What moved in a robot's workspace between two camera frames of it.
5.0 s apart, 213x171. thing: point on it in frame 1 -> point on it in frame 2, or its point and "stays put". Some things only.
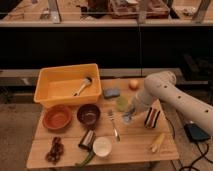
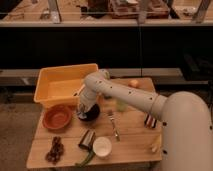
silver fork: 112,117 stays put
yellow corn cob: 158,142 stays put
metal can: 88,139 stays put
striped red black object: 152,118 stays put
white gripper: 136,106 -> 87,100
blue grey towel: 127,117 -> 82,115
